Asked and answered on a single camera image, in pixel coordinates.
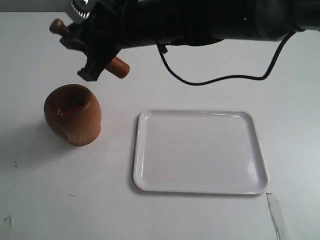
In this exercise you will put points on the wooden mortar bowl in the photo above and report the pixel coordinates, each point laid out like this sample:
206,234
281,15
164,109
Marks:
79,128

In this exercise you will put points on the clear tape strip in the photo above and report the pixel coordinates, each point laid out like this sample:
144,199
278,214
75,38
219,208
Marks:
6,227
277,217

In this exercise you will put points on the dark wooden pestle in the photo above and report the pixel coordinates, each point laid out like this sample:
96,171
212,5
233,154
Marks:
91,39

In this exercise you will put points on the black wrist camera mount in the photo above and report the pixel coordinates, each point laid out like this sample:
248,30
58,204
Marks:
79,10

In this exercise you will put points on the clear tape strip left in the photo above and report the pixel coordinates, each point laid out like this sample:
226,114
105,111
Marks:
6,227

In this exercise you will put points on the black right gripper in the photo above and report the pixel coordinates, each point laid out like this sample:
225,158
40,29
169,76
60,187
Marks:
113,25

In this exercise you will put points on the white rectangular plastic tray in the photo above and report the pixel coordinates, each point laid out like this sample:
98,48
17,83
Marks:
211,152

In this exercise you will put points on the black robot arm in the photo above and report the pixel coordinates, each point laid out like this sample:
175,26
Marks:
211,21

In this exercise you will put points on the clear tape strip right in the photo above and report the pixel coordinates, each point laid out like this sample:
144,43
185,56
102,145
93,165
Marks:
277,217

